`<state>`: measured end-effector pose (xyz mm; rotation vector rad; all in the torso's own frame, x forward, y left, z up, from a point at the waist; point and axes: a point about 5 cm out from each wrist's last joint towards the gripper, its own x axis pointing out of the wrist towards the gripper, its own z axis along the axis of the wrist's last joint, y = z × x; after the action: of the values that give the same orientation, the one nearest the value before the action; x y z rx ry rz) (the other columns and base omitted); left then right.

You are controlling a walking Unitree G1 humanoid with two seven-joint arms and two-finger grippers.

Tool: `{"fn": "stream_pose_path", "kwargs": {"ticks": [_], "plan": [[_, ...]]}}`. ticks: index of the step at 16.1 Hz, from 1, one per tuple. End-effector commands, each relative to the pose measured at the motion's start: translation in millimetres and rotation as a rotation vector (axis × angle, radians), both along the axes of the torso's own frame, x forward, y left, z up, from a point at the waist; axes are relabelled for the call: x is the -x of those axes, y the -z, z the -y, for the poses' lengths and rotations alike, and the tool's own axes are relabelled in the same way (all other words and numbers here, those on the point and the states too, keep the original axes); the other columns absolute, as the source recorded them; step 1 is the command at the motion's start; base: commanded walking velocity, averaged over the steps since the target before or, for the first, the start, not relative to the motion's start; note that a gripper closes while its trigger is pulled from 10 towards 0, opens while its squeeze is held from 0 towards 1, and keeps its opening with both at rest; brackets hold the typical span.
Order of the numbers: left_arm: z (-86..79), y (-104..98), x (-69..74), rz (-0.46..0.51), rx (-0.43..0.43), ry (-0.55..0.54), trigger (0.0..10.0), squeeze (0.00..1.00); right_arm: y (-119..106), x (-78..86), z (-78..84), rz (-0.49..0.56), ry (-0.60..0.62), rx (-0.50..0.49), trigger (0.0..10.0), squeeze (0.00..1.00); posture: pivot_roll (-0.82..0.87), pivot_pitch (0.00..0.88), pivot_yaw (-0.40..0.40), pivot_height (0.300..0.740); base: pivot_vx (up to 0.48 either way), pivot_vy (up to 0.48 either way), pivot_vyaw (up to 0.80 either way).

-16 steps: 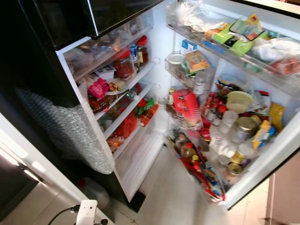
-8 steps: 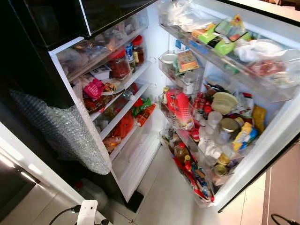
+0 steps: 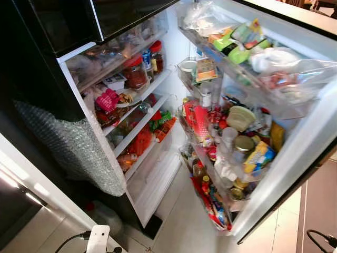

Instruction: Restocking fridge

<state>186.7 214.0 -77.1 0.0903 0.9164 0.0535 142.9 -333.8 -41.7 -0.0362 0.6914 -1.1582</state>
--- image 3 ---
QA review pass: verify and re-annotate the yellow blue snack packet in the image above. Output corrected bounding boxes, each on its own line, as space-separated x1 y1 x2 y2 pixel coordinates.
243 141 275 177

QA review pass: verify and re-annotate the glass fridge shelf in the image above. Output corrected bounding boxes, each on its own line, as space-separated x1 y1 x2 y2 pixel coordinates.
113 67 173 111
112 94 171 157

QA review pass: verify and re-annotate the bubble wrap sheet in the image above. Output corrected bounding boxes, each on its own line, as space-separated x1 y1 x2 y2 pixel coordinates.
15 100 127 197

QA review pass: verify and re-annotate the glass jar red lid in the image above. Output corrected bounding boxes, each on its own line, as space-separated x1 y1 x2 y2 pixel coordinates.
124 55 150 89
149 41 164 74

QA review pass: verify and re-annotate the black fridge foot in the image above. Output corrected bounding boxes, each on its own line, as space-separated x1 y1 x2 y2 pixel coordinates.
142 213 164 240

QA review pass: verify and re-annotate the clear plastic bottle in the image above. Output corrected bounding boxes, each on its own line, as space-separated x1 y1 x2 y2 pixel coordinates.
213 126 239 182

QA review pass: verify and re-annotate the glossy black cabinet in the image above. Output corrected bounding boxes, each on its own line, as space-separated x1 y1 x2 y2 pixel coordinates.
0 177 51 251

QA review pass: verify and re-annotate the clear crisper drawer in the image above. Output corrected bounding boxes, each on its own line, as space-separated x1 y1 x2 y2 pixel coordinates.
125 148 185 227

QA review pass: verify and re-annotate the red net bag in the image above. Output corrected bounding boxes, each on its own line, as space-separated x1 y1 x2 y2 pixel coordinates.
129 126 153 156

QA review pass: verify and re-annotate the clear plastic fridge drawer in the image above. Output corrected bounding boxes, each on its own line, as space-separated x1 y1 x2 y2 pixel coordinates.
63 12 170 94

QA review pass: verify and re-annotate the dark wooden chair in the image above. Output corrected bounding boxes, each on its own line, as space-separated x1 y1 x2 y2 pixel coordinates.
311 0 337 16

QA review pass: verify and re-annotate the small white lidded cup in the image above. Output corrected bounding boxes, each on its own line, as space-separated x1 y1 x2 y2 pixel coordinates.
178 57 198 74

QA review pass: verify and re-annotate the clear plastic bag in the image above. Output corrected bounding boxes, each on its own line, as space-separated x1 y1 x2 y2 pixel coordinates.
182 0 227 37

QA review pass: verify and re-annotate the yellow green label packet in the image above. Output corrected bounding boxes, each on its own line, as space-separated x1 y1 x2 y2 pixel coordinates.
195 58 217 82

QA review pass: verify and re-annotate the green tub black label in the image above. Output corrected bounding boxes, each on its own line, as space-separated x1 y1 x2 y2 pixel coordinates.
211 34 251 65

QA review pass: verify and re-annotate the red carton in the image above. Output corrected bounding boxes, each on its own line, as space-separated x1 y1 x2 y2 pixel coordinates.
182 98 211 140

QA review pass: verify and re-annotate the glass jar gold lid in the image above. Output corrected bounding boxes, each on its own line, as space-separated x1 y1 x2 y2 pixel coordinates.
233 135 256 159

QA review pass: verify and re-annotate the fridge door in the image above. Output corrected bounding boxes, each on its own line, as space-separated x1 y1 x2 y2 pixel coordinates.
176 0 337 246

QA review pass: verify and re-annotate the black fridge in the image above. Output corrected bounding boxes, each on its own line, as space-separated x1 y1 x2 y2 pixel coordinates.
0 0 191 242

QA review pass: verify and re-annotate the red brown snack packet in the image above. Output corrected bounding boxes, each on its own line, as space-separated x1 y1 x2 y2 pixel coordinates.
97 105 130 130

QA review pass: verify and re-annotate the orange red flat packet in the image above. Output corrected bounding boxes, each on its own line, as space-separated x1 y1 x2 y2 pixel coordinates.
155 117 177 143

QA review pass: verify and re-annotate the green snack packet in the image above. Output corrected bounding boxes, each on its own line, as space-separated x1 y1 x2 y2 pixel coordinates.
149 111 172 131

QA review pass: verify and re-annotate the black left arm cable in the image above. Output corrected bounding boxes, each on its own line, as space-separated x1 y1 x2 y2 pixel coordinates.
54 230 90 253

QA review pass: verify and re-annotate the green red printed packet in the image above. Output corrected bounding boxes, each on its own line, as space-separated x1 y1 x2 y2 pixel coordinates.
231 18 272 51

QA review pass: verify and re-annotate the white printed box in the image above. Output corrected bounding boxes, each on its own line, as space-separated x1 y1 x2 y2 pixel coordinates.
103 73 127 91

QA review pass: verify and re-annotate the round lidded plastic container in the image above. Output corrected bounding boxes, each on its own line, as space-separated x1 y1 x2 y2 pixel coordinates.
226 105 257 132

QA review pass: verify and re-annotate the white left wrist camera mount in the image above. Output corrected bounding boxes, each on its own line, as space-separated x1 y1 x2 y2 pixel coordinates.
86 225 111 253

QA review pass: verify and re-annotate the pink sausage tube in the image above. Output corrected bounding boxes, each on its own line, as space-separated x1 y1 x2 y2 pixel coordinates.
117 153 138 165

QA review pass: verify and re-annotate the pink packet bundle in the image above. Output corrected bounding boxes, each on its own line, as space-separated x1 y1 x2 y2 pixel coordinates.
95 89 121 111

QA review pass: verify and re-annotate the white crumpled bag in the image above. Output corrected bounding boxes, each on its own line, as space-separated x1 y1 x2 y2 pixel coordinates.
249 46 301 74

